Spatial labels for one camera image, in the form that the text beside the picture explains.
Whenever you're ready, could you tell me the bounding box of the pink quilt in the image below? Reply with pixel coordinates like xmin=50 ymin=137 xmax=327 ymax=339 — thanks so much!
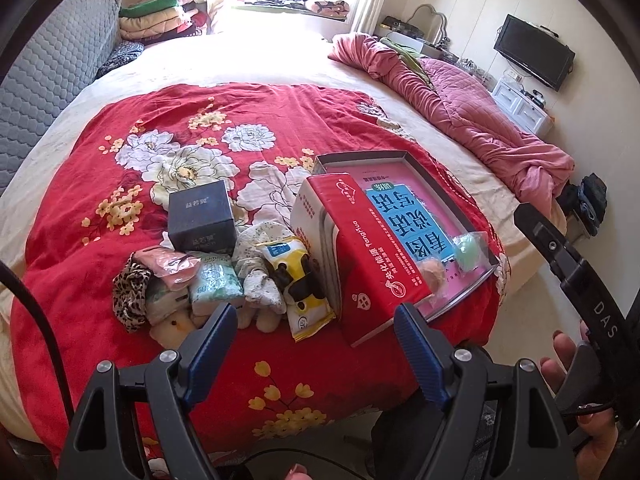
xmin=327 ymin=32 xmax=576 ymax=206

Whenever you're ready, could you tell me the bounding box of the dark clothes pile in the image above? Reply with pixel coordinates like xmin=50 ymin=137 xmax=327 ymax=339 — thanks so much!
xmin=557 ymin=172 xmax=608 ymax=238

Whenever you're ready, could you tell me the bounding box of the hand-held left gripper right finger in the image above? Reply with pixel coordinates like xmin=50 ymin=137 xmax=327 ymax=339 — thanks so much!
xmin=393 ymin=303 xmax=581 ymax=480

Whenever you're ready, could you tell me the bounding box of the pink packet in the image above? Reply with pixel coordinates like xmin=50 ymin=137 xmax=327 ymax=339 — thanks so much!
xmin=132 ymin=246 xmax=202 ymax=291

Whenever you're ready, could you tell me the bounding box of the yellow cow print packet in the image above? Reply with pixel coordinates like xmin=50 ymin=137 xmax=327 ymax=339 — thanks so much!
xmin=255 ymin=237 xmax=337 ymax=343

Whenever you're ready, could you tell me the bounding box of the beige plush toy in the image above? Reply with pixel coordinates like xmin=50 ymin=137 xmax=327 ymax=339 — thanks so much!
xmin=237 ymin=302 xmax=288 ymax=333

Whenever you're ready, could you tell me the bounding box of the grey quilted headboard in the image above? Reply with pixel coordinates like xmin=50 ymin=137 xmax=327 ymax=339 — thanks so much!
xmin=0 ymin=0 xmax=123 ymax=196

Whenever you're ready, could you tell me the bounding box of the green cloth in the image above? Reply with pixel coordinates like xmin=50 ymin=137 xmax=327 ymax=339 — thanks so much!
xmin=380 ymin=37 xmax=436 ymax=86

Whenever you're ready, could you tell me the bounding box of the green tissue pack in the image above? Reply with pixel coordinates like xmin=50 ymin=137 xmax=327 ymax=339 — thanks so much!
xmin=189 ymin=254 xmax=246 ymax=311

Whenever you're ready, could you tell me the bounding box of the arched mirror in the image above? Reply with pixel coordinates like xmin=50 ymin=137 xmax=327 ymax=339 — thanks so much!
xmin=410 ymin=3 xmax=448 ymax=43

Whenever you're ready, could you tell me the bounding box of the black television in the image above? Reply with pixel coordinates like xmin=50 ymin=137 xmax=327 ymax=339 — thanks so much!
xmin=493 ymin=14 xmax=576 ymax=92

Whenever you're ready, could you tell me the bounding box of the beige bed sheet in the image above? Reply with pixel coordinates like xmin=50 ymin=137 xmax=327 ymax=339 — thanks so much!
xmin=0 ymin=30 xmax=566 ymax=441

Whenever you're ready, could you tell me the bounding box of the white plush toy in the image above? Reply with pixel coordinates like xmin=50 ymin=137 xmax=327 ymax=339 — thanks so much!
xmin=150 ymin=307 xmax=211 ymax=351

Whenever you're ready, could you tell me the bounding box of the black cable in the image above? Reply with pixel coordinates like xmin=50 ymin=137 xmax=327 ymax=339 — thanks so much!
xmin=0 ymin=260 xmax=73 ymax=421

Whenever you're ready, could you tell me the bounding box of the white drawer cabinet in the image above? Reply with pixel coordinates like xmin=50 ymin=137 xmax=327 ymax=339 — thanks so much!
xmin=490 ymin=80 xmax=556 ymax=136

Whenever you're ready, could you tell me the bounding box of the stack of folded blankets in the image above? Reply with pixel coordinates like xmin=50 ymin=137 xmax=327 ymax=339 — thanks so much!
xmin=117 ymin=0 xmax=208 ymax=43

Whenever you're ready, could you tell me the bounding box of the peach puff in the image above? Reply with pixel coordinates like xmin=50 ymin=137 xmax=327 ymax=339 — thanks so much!
xmin=417 ymin=260 xmax=448 ymax=296

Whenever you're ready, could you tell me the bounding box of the dark patterned pillow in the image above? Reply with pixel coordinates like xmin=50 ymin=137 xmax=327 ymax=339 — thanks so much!
xmin=95 ymin=40 xmax=146 ymax=80

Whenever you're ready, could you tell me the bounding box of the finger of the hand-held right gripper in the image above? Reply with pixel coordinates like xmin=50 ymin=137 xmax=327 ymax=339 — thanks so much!
xmin=513 ymin=202 xmax=587 ymax=287

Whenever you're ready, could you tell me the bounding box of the dark blue box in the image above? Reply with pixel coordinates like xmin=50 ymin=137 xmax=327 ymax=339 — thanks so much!
xmin=167 ymin=180 xmax=237 ymax=255

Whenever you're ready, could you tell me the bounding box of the green sponge in clear bag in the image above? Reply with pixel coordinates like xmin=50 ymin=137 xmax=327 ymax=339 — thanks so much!
xmin=447 ymin=230 xmax=491 ymax=273

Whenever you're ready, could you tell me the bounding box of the dressing table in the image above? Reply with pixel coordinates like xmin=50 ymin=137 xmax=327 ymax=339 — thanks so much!
xmin=380 ymin=15 xmax=461 ymax=63

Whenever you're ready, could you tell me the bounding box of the brown floral cushion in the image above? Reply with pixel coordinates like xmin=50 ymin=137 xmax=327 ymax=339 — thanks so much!
xmin=307 ymin=0 xmax=351 ymax=21

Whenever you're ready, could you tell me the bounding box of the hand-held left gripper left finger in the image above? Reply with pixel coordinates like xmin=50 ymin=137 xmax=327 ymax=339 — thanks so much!
xmin=59 ymin=303 xmax=239 ymax=480

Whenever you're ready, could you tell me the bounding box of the plush toy in floral clothes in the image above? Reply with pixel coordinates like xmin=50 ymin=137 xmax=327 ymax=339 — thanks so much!
xmin=232 ymin=220 xmax=291 ymax=311

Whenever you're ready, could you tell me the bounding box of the red carton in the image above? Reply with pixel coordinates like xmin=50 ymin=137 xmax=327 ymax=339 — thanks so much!
xmin=291 ymin=172 xmax=436 ymax=348

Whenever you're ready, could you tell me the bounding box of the red floral blanket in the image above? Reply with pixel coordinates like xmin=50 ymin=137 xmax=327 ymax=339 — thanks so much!
xmin=10 ymin=82 xmax=511 ymax=466

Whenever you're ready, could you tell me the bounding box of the person's right hand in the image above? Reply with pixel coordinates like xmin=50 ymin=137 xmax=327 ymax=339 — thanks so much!
xmin=539 ymin=321 xmax=634 ymax=480

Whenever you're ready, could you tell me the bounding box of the pink picture book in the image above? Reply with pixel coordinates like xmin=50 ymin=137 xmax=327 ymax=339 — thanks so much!
xmin=345 ymin=162 xmax=491 ymax=306

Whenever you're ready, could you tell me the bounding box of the leopard print scrunchie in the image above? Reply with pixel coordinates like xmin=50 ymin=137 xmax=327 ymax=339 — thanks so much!
xmin=111 ymin=255 xmax=153 ymax=333

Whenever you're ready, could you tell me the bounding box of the grey tray box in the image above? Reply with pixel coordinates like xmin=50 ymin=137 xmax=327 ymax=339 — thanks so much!
xmin=312 ymin=150 xmax=501 ymax=321

